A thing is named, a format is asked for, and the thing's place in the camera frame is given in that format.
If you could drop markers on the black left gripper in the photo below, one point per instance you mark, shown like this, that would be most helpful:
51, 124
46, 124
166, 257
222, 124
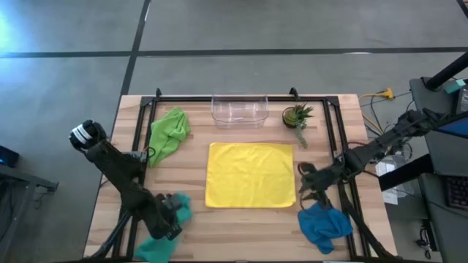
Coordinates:
161, 223

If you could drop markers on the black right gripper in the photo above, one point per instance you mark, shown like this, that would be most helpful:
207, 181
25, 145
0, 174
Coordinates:
325, 177

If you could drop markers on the teal microfiber towel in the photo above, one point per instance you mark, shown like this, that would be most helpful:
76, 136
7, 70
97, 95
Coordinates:
157, 252

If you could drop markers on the yellow microfiber towel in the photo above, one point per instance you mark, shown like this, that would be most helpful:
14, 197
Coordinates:
250, 175

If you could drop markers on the green microfiber towel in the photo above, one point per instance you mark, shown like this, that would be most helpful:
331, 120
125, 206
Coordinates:
168, 135

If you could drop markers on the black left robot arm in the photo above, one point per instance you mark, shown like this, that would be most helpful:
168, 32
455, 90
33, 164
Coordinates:
120, 171

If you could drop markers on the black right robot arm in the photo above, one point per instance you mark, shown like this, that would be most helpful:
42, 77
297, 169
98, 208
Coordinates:
384, 142

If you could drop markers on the blue microfiber towel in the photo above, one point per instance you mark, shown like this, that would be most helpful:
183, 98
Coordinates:
321, 226

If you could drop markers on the white box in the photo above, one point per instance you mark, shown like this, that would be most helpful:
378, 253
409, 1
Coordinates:
387, 170

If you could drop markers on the potted succulent plant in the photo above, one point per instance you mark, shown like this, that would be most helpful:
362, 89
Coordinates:
291, 117

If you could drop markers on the black desk crossbar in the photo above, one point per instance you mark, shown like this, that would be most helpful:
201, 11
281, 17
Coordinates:
406, 173

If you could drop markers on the clear plastic bin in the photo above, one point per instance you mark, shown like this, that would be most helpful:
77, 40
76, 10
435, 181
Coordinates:
239, 122

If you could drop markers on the yellow power plug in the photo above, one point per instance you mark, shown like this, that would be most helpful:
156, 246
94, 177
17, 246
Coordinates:
388, 94

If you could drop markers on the grey desk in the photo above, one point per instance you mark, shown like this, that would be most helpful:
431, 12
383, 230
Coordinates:
449, 233
438, 153

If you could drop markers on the black keyboard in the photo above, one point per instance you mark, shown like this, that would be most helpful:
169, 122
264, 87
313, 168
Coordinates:
459, 193

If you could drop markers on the dark side table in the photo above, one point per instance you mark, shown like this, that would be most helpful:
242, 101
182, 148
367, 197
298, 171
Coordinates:
22, 179

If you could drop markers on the laptop with blue screen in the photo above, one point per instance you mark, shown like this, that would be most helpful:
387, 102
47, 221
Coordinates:
457, 128

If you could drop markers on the blue-lit device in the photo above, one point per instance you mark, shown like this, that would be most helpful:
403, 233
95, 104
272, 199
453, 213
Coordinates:
7, 157

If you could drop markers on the teal box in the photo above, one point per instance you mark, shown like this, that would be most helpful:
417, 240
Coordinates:
455, 86

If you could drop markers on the black pole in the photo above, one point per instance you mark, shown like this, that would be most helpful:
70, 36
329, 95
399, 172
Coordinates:
448, 73

